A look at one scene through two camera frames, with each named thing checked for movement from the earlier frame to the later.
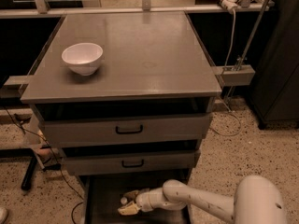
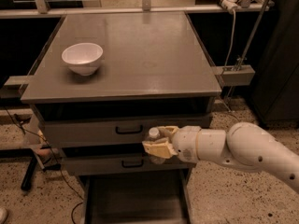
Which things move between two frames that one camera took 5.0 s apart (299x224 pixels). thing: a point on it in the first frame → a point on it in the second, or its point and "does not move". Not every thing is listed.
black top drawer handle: (130, 132) does not move
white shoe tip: (4, 215) does not move
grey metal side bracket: (235, 75) does not move
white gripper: (145, 201) → (185, 144)
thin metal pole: (253, 35) does not move
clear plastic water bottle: (123, 200) → (154, 134)
